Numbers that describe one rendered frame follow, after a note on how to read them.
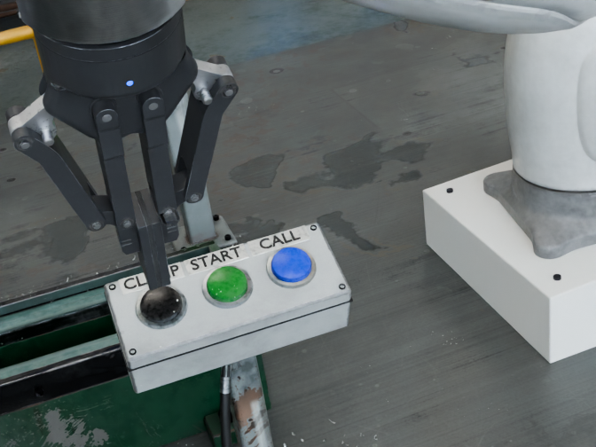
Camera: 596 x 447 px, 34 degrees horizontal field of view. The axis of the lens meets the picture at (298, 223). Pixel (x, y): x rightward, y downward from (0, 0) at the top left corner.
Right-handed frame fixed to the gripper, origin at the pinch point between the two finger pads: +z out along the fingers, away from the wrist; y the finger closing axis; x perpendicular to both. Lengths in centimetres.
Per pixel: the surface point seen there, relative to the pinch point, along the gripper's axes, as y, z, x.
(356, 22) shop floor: -143, 240, -269
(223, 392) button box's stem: -3.0, 15.8, 4.0
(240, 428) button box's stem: -3.9, 21.1, 4.9
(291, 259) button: -10.1, 7.2, -0.2
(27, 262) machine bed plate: 11, 56, -45
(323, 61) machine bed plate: -48, 74, -85
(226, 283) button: -4.9, 7.2, 0.2
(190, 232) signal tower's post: -10, 51, -38
